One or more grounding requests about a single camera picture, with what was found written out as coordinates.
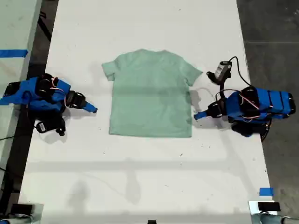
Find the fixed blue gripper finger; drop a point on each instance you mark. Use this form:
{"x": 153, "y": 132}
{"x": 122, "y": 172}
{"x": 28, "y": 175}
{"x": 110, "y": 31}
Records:
{"x": 90, "y": 107}
{"x": 201, "y": 114}

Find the pale green T-shirt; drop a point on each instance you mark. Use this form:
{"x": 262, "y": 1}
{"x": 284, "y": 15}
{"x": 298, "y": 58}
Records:
{"x": 149, "y": 93}

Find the blue and black arm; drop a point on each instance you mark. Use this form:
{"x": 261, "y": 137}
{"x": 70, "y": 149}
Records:
{"x": 268, "y": 100}
{"x": 28, "y": 93}

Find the long blue tape strip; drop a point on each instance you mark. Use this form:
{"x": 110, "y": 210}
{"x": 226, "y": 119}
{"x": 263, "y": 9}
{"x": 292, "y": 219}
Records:
{"x": 14, "y": 53}

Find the blue tape square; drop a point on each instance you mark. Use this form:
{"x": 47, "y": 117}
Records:
{"x": 266, "y": 191}

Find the pale grey side table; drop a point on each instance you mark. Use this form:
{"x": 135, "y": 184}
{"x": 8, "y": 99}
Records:
{"x": 14, "y": 23}

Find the small black box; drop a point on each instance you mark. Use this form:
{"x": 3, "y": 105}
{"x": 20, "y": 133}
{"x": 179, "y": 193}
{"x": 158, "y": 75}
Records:
{"x": 268, "y": 206}
{"x": 21, "y": 208}

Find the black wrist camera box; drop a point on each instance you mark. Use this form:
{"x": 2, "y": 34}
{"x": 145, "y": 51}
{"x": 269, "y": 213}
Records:
{"x": 50, "y": 124}
{"x": 220, "y": 70}

